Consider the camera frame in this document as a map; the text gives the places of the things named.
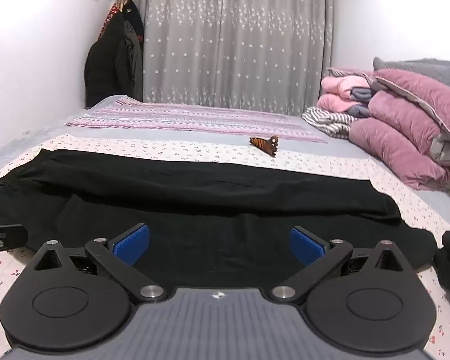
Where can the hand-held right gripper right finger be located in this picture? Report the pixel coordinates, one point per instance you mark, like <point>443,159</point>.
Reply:
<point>307,245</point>

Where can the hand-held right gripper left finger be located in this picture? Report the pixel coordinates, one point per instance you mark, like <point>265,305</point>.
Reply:
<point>131,242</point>

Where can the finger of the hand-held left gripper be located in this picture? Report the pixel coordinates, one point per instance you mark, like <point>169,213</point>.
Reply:
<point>7,236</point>

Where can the black pants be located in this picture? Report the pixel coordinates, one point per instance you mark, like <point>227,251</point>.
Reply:
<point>210,195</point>

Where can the brown hair claw clip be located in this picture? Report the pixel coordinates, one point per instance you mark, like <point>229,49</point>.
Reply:
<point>262,144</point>

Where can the striped folded garment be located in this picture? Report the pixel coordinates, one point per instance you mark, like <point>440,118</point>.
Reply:
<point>326,122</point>

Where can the pink striped blanket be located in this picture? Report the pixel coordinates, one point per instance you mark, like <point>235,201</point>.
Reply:
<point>191,118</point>

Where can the pink velvet quilt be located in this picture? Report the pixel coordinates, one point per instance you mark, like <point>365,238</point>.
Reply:
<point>397,120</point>

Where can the folded grey-blue garment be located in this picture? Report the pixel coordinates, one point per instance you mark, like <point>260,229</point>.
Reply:
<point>360,99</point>

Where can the folded pink fleece garment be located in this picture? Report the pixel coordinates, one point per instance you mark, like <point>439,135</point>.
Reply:
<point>337,86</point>

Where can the black hanging jacket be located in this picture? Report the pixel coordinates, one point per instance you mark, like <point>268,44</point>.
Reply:
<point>105,67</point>

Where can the grey hanging jacket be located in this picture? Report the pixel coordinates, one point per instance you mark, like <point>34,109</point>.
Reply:
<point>132,56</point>

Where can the grey star print curtain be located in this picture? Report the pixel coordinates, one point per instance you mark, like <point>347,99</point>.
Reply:
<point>228,45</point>

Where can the grey plush blanket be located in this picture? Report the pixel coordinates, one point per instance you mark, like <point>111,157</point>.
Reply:
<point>435,69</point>

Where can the red floral hanging garment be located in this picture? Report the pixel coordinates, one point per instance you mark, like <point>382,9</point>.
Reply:
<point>110,17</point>

